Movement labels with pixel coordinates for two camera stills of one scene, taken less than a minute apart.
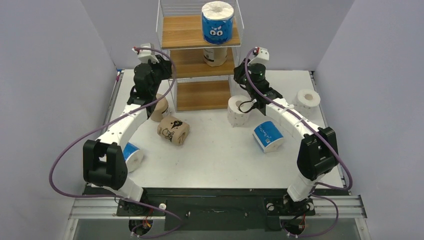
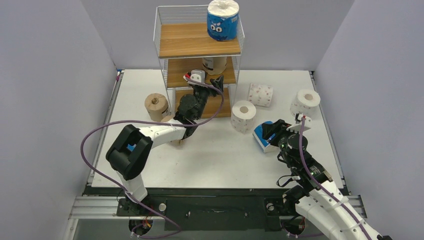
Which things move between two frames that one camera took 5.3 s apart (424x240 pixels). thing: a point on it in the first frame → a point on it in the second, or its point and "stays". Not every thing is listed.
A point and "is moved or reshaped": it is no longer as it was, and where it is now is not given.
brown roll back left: x=161 y=106 stays
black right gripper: x=239 y=75 → x=276 y=129
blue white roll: x=217 y=22 is moved or reshaped
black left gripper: x=164 y=66 → x=217 y=82
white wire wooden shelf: x=194 y=86 is moved or reshaped
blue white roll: x=268 y=136 stays
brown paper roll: x=215 y=57 → x=214 y=66
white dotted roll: x=236 y=117 is moved or reshaped
